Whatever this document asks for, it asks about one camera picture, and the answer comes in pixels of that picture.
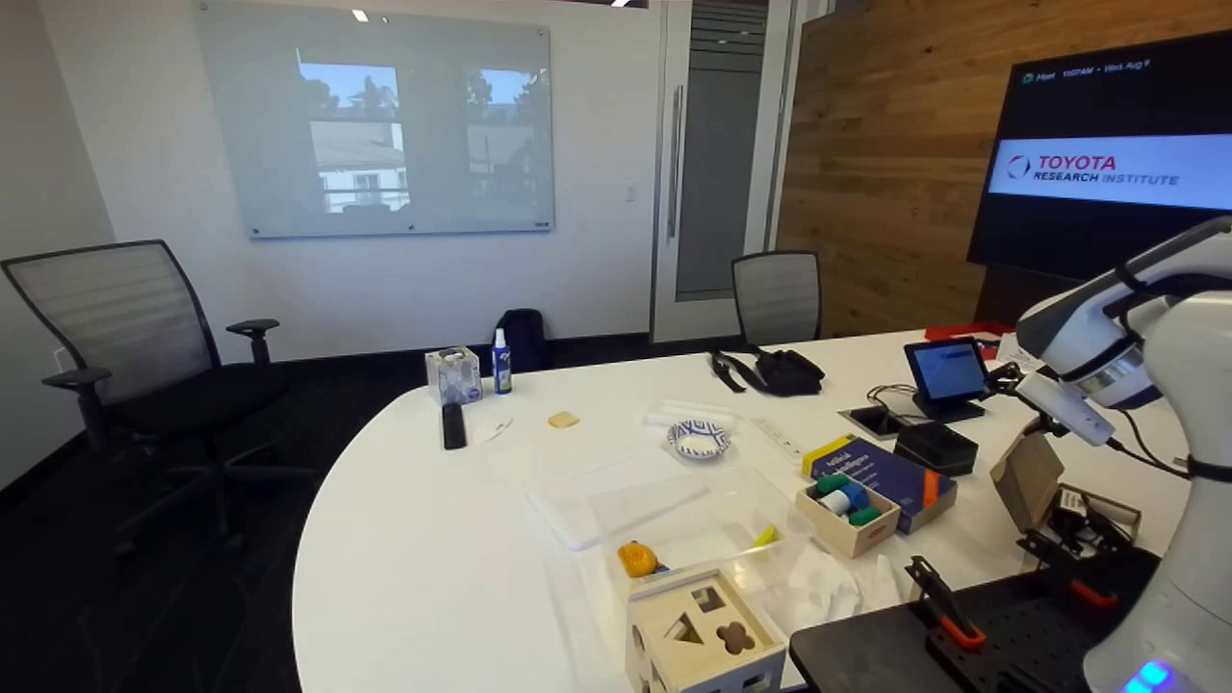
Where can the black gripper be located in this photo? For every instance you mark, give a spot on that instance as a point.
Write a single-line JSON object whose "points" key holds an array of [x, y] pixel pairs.
{"points": [[1090, 521]]}

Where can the brown cardboard box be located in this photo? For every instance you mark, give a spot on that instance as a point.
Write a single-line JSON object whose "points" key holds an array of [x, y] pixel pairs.
{"points": [[1031, 478]]}

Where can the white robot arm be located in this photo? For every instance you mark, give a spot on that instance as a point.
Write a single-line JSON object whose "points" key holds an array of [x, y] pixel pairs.
{"points": [[1177, 424]]}

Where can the red box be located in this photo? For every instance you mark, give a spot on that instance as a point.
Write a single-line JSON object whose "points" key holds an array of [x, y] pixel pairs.
{"points": [[965, 337]]}

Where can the wooden shape sorter box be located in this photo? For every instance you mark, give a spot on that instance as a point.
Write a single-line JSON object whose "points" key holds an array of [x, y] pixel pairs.
{"points": [[707, 639]]}

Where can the black clamp with orange tips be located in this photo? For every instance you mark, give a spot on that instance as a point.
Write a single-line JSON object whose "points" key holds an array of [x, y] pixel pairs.
{"points": [[1076, 578], [945, 603]]}

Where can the black square device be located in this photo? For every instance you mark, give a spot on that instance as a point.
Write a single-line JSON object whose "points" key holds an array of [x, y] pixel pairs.
{"points": [[937, 450]]}

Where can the black tablet on stand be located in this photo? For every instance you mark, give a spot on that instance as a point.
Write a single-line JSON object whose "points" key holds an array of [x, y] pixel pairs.
{"points": [[950, 370]]}

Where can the small green toy block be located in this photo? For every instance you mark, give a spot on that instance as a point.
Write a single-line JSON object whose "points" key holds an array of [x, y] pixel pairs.
{"points": [[866, 519]]}

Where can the white-framed black device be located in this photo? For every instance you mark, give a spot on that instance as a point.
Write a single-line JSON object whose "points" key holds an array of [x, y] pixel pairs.
{"points": [[873, 419]]}

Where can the wooden tray of blocks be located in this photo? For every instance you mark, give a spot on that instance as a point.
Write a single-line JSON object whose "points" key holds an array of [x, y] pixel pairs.
{"points": [[845, 530]]}

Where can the pale blue toy cylinder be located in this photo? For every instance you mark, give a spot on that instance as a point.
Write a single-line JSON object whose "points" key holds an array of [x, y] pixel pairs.
{"points": [[841, 501]]}

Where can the green toy cylinder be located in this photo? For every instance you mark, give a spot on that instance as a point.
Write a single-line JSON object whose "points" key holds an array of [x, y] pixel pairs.
{"points": [[832, 491]]}

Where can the white crumpled cloth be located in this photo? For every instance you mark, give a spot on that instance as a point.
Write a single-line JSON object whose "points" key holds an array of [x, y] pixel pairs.
{"points": [[823, 587]]}

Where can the yellow toy block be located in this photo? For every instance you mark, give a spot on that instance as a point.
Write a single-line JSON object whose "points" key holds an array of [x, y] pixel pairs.
{"points": [[769, 538]]}

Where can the grey mesh office chair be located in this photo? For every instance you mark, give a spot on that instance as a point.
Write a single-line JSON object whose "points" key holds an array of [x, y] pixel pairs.
{"points": [[776, 297], [121, 334]]}

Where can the clear plastic container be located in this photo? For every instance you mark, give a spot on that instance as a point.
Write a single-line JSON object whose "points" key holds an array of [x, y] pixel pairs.
{"points": [[707, 550]]}

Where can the clear plastic lid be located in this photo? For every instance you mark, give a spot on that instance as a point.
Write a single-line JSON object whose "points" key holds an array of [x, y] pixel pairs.
{"points": [[619, 512]]}

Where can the yellow flat disc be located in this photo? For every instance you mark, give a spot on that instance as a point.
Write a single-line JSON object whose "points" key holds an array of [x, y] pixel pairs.
{"points": [[565, 419]]}

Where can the small spray bottle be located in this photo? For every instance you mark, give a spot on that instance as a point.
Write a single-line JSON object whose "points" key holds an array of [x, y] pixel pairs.
{"points": [[503, 368]]}

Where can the black remote control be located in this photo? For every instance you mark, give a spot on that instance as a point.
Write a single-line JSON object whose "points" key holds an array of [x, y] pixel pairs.
{"points": [[452, 424]]}

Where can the clear tissue container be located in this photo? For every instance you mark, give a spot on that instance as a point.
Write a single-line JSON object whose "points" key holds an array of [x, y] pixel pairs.
{"points": [[452, 374]]}

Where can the glass whiteboard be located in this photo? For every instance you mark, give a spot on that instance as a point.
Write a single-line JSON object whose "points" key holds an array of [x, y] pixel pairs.
{"points": [[371, 123]]}

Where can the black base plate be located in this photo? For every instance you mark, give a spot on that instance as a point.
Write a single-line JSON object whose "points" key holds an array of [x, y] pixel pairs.
{"points": [[900, 655]]}

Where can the wall television screen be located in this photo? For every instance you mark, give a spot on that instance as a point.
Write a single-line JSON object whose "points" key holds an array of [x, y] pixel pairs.
{"points": [[1109, 155]]}

